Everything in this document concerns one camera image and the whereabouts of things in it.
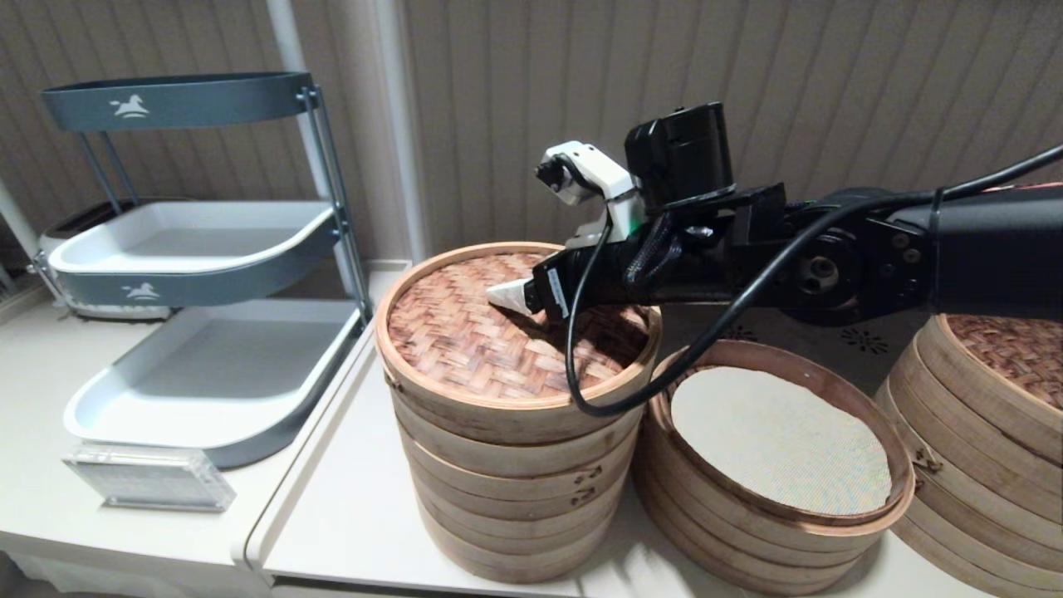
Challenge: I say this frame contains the tall bamboo steamer stack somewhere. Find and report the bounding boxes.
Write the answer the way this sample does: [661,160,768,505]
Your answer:
[399,432,636,584]

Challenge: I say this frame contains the thick white upright pole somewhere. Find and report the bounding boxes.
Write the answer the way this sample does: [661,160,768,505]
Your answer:
[372,0,433,265]

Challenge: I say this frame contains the dark cooktop panel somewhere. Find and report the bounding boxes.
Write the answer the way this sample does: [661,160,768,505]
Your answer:
[656,301,935,395]

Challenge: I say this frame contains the white and teal curved tray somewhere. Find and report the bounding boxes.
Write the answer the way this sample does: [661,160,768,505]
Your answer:
[47,199,343,308]

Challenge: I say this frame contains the dark teal rack shelf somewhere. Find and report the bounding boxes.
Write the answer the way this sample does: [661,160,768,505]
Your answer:
[40,71,318,134]

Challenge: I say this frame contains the white toaster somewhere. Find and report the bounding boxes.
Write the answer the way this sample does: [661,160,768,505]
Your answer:
[37,199,174,321]

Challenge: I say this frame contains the clear acrylic warning sign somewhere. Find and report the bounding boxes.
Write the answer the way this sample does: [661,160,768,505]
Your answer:
[62,443,238,512]

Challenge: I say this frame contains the thin teal rack rods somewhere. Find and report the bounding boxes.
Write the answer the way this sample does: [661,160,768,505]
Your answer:
[76,131,138,217]

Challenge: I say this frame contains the slanted white pole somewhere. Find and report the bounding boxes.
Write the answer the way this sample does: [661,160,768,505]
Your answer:
[0,177,42,258]

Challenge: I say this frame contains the black camera cable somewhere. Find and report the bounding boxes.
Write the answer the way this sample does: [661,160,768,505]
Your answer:
[536,145,1063,418]

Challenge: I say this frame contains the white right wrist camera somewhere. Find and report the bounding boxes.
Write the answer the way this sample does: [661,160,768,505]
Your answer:
[536,140,647,250]

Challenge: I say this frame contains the teal rack double post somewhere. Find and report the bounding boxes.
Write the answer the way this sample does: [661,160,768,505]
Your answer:
[295,86,375,325]

